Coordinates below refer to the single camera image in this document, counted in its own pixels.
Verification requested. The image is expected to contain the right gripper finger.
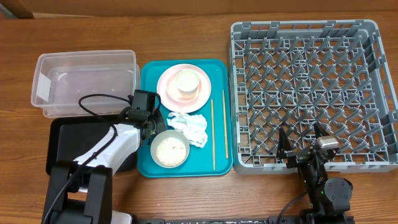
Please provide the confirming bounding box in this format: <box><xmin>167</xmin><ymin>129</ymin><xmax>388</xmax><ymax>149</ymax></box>
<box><xmin>313</xmin><ymin>122</ymin><xmax>330</xmax><ymax>139</ymax></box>
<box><xmin>277</xmin><ymin>128</ymin><xmax>292</xmax><ymax>152</ymax></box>

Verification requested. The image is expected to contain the grey bowl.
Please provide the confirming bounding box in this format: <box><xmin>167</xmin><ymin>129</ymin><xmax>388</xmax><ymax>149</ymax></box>
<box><xmin>150</xmin><ymin>130</ymin><xmax>190</xmax><ymax>168</ymax></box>

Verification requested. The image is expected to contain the white rice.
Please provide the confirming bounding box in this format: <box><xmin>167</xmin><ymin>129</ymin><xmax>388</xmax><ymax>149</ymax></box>
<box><xmin>155</xmin><ymin>138</ymin><xmax>187</xmax><ymax>167</ymax></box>

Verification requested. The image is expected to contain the white napkin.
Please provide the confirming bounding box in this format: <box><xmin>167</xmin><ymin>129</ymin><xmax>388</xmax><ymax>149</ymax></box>
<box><xmin>167</xmin><ymin>112</ymin><xmax>208</xmax><ymax>148</ymax></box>

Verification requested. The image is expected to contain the white cup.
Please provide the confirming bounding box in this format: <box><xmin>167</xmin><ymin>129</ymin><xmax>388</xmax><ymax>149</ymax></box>
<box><xmin>175</xmin><ymin>70</ymin><xmax>200</xmax><ymax>98</ymax></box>

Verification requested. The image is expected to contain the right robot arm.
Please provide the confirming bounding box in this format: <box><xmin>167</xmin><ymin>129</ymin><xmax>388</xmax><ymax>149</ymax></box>
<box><xmin>276</xmin><ymin>123</ymin><xmax>354</xmax><ymax>223</ymax></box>

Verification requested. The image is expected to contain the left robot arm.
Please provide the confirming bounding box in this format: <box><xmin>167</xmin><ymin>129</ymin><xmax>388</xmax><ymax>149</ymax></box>
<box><xmin>42</xmin><ymin>90</ymin><xmax>167</xmax><ymax>223</ymax></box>

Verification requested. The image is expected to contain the small pink plate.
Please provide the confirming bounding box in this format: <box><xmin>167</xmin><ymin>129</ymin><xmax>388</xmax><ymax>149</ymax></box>
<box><xmin>166</xmin><ymin>72</ymin><xmax>201</xmax><ymax>103</ymax></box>

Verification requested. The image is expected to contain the large pink plate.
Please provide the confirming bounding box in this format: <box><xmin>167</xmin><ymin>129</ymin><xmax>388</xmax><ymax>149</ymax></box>
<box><xmin>157</xmin><ymin>63</ymin><xmax>211</xmax><ymax>113</ymax></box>

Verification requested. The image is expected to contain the left wooden chopstick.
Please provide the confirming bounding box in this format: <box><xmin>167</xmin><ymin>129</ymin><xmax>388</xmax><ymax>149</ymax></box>
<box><xmin>211</xmin><ymin>100</ymin><xmax>216</xmax><ymax>170</ymax></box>

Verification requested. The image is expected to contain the wooden chopstick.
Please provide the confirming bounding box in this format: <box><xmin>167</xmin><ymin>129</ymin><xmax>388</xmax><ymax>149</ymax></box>
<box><xmin>222</xmin><ymin>90</ymin><xmax>229</xmax><ymax>159</ymax></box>
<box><xmin>211</xmin><ymin>100</ymin><xmax>216</xmax><ymax>170</ymax></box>

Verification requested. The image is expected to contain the grey dish rack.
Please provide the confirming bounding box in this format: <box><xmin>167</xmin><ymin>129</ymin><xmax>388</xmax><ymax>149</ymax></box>
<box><xmin>229</xmin><ymin>19</ymin><xmax>397</xmax><ymax>174</ymax></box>

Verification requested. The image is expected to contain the teal serving tray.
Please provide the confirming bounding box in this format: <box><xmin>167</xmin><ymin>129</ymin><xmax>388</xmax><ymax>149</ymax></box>
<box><xmin>137</xmin><ymin>59</ymin><xmax>235</xmax><ymax>178</ymax></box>

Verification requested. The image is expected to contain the clear plastic bin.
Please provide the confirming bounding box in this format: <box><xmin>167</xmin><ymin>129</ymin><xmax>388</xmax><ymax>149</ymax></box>
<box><xmin>30</xmin><ymin>50</ymin><xmax>141</xmax><ymax>118</ymax></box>

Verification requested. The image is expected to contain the right wooden chopstick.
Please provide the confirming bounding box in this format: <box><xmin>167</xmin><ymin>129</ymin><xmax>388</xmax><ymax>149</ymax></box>
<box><xmin>222</xmin><ymin>90</ymin><xmax>229</xmax><ymax>159</ymax></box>

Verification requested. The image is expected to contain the black plastic tray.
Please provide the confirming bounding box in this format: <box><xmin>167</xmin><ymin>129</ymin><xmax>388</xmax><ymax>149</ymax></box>
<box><xmin>45</xmin><ymin>113</ymin><xmax>139</xmax><ymax>177</ymax></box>

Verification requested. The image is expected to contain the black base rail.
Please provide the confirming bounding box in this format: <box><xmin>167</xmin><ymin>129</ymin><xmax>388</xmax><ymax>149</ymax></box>
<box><xmin>133</xmin><ymin>215</ymin><xmax>355</xmax><ymax>224</ymax></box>

